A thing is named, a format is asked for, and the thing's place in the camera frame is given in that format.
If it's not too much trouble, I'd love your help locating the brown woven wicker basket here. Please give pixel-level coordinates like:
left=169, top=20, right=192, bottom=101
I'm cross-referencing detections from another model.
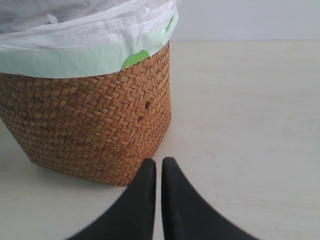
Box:
left=0, top=44, right=172, bottom=187

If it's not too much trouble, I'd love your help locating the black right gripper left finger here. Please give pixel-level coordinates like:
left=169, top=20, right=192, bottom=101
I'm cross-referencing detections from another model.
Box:
left=69, top=159, right=156, bottom=240

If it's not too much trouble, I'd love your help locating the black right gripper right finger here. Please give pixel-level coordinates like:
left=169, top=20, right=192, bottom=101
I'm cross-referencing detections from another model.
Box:
left=161, top=157, right=256, bottom=240

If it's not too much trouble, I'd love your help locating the white green plastic bag liner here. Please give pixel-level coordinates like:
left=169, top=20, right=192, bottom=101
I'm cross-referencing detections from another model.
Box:
left=0, top=0, right=179, bottom=79

